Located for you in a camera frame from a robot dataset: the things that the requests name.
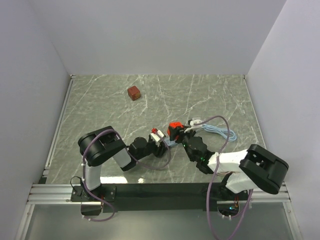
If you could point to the dark red cube adapter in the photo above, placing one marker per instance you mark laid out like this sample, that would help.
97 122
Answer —
134 93

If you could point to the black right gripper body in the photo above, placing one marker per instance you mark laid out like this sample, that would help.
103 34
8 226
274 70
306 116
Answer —
185 138

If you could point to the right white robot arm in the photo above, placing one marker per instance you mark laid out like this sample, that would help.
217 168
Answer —
252 168

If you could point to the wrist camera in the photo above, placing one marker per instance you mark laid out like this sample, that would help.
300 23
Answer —
194 123
157 136

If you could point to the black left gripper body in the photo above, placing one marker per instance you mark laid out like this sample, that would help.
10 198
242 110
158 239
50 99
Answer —
148 149

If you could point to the black base beam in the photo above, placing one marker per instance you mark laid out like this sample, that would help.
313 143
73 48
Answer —
159 196

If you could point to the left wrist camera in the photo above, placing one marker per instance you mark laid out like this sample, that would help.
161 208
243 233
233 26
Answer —
157 136

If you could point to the red cube socket adapter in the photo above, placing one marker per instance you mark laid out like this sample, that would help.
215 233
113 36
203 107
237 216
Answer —
176 124

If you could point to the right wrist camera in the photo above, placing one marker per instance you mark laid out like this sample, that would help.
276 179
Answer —
194 123

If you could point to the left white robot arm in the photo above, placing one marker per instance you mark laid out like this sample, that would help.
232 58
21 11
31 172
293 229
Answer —
99 146

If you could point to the blue power strip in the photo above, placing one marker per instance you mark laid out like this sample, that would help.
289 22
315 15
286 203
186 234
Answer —
170 143

